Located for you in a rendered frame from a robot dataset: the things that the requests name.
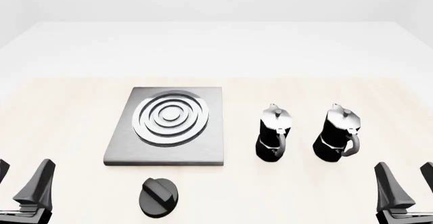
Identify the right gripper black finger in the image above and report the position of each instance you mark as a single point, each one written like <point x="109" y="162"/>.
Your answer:
<point x="389" y="188"/>
<point x="428" y="174"/>

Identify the black moka pot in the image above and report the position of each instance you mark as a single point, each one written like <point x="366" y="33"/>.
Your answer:
<point x="333" y="137"/>
<point x="270" y="137"/>

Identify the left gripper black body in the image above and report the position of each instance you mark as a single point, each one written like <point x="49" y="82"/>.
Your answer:
<point x="27" y="215"/>

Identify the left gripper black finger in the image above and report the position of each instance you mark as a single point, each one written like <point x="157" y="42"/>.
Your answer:
<point x="2" y="169"/>
<point x="39" y="186"/>

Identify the round black stove knob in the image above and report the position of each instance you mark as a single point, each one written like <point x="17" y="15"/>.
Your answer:
<point x="159" y="198"/>

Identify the flat grey stove plate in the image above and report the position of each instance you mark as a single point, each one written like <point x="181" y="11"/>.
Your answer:
<point x="169" y="148"/>

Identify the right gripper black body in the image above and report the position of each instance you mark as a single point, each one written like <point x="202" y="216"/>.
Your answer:
<point x="404" y="216"/>

